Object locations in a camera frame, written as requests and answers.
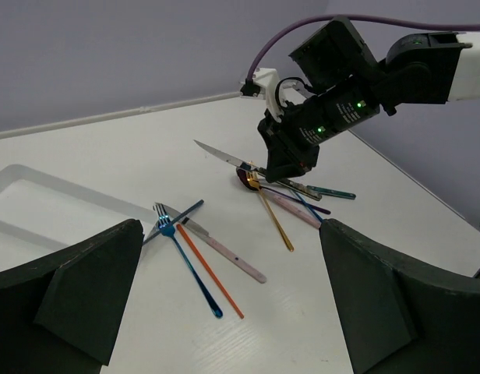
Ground dark grey chopstick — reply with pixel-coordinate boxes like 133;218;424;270
143;199;204;245

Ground white cutlery tray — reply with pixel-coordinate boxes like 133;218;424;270
0;164;157;249

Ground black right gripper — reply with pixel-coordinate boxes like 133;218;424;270
258;83;380;182

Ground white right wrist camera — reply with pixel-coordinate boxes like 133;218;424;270
240;68;283;122

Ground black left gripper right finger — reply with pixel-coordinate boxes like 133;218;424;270
319;219;480;373

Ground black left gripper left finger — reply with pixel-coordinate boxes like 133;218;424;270
0;219;143;373

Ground purple spoon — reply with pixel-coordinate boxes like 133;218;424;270
235;168;331;215

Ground gold spoon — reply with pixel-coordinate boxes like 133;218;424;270
246;171;295;252

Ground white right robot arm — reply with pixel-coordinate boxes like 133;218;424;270
258;16;480;182

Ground orange chopstick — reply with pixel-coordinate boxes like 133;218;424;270
176;224;245;319

